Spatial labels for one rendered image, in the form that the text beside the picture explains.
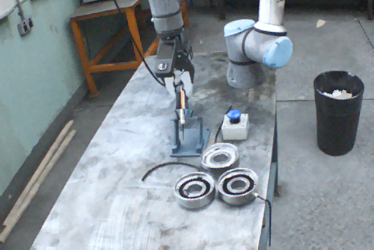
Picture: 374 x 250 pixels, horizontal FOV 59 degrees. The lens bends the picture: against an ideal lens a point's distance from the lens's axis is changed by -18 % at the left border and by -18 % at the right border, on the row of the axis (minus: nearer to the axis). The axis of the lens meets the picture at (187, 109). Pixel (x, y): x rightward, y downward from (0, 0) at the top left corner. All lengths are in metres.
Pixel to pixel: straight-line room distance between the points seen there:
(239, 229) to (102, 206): 0.38
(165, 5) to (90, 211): 0.58
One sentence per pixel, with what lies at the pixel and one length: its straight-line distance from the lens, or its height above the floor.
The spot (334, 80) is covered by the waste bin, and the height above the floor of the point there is 0.36.
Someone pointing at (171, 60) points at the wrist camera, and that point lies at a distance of 0.99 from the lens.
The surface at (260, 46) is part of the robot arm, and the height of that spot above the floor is 0.99.
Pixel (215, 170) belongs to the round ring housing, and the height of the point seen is 0.83.
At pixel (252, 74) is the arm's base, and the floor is 0.85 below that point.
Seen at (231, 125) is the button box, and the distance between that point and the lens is 1.16.
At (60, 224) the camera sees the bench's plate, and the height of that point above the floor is 0.80.
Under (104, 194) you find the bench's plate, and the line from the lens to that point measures 1.10.
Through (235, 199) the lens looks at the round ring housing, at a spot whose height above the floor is 0.83.
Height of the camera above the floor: 1.51
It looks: 32 degrees down
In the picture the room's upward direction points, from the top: 12 degrees counter-clockwise
